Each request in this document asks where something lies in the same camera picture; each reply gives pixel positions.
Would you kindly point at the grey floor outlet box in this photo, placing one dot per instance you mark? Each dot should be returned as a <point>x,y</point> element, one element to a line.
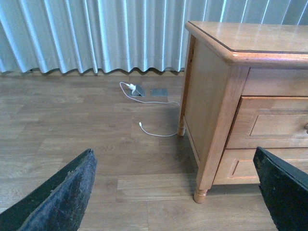
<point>138,92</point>

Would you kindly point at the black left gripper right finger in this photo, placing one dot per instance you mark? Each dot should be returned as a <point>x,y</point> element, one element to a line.
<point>284,189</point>

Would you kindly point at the white plug adapter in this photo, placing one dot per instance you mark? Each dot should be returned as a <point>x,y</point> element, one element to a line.
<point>131,86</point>

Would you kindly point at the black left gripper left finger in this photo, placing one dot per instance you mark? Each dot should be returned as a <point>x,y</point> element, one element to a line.
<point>59,203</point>

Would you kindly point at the grey floor cover plate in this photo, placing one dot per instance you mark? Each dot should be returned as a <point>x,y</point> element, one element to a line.
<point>158,92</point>

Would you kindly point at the wooden nightstand cabinet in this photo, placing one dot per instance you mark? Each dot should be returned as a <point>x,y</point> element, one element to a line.
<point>224,62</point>

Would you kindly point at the grey pleated curtain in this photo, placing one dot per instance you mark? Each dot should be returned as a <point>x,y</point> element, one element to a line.
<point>120,34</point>

